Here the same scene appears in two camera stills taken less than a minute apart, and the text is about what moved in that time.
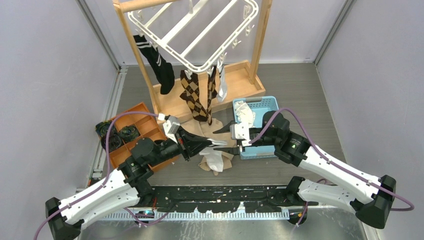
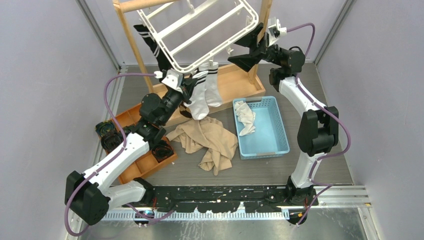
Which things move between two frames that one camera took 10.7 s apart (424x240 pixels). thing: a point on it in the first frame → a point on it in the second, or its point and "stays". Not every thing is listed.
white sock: [244, 114] stays
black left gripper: [189, 143] → [187, 88]
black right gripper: [233, 150] → [246, 62]
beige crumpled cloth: [204, 129] stays
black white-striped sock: [161, 68] → [147, 36]
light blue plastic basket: [260, 106] stays
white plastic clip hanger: [195, 34] stays
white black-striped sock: [222, 91] → [212, 93]
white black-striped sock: [214, 156] → [198, 104]
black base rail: [220, 198] stays
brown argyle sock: [191, 94] → [185, 111]
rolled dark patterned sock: [102, 128] stays
